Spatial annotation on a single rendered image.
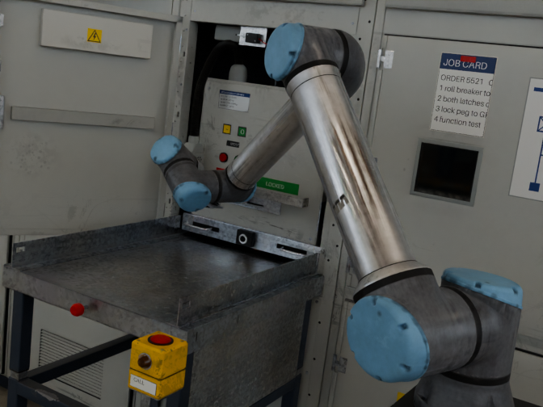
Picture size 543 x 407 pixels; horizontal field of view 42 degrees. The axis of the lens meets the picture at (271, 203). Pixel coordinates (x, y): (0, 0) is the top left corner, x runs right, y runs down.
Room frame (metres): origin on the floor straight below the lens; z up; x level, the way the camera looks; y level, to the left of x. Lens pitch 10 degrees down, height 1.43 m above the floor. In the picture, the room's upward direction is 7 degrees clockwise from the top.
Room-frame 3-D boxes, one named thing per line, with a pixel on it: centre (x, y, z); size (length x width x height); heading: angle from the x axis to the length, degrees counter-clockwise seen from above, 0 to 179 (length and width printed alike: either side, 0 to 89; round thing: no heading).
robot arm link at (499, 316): (1.28, -0.41, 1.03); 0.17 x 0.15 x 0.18; 126
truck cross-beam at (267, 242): (2.28, 0.05, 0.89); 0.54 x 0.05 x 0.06; 60
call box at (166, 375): (1.29, 0.18, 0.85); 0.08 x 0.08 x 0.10; 60
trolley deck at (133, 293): (1.94, 0.25, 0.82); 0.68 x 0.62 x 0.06; 150
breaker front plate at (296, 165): (2.27, 0.06, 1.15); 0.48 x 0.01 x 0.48; 60
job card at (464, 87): (1.90, -0.47, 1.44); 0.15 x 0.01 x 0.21; 60
